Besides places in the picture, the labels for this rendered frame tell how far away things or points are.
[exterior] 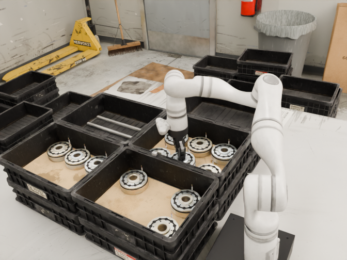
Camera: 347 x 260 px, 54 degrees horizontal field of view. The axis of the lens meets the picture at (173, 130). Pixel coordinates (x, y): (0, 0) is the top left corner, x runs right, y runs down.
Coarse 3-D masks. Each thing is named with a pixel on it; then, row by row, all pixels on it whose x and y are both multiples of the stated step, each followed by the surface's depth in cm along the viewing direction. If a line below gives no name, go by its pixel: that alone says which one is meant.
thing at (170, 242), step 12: (156, 156) 124; (180, 168) 119; (192, 168) 117; (216, 180) 112; (72, 192) 111; (84, 204) 108; (96, 204) 106; (204, 204) 106; (108, 216) 104; (120, 216) 102; (192, 216) 100; (132, 228) 99; (180, 228) 96; (156, 240) 95; (168, 240) 93
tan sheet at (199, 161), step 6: (156, 144) 147; (162, 144) 147; (168, 150) 143; (174, 150) 143; (186, 150) 143; (210, 156) 138; (198, 162) 135; (204, 162) 135; (210, 162) 135; (222, 168) 132
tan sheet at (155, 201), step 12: (108, 192) 125; (120, 192) 124; (144, 192) 123; (156, 192) 123; (168, 192) 123; (108, 204) 120; (120, 204) 119; (132, 204) 119; (144, 204) 118; (156, 204) 118; (168, 204) 118; (132, 216) 114; (144, 216) 114; (156, 216) 114; (168, 216) 113
